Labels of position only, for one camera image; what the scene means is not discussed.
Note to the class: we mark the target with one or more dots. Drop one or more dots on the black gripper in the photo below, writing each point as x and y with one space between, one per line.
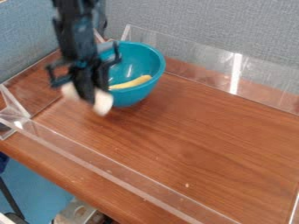
85 61

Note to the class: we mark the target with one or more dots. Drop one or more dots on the white and brown toy mushroom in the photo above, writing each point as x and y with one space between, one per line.
103 98

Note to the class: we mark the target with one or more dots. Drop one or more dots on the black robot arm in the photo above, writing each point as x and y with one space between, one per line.
75 9

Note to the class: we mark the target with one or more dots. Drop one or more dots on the blue plastic bowl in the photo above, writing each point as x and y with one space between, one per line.
141 60

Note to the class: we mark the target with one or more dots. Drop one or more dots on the yellow toy banana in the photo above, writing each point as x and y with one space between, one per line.
133 83

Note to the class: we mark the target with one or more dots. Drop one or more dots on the grey metal base below table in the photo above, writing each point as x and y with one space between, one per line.
79 213

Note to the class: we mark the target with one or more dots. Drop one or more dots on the clear acrylic barrier wall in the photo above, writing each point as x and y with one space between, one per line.
205 153

